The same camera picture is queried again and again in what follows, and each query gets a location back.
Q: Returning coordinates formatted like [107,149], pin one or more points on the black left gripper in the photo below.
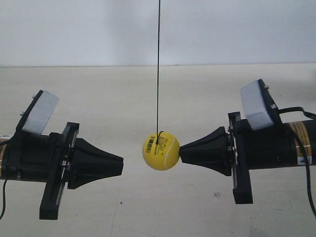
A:
[46,159]

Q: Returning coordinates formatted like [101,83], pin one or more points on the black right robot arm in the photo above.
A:
[302,143]

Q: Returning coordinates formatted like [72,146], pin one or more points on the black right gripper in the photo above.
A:
[266,148]

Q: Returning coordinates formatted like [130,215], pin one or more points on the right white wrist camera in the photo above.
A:
[258,106]

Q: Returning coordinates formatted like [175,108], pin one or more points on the yellow tennis ball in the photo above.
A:
[161,151]

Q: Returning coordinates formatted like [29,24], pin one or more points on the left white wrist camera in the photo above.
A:
[35,118]

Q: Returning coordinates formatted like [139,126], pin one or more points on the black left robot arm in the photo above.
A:
[3,158]

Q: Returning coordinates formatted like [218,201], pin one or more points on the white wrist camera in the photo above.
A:
[35,118]
[258,106]

